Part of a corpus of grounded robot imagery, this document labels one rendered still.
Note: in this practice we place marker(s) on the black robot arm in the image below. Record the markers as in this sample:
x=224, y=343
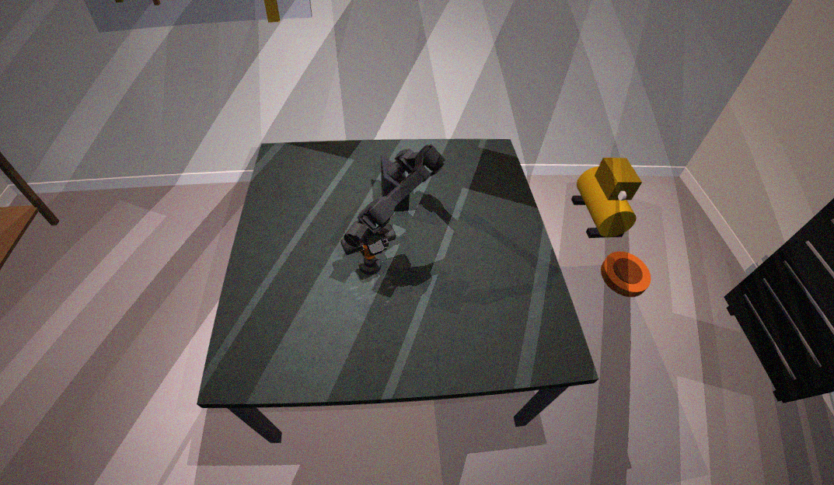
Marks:
x=379, y=211

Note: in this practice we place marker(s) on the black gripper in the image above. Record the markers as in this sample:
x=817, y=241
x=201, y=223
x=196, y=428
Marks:
x=386, y=232

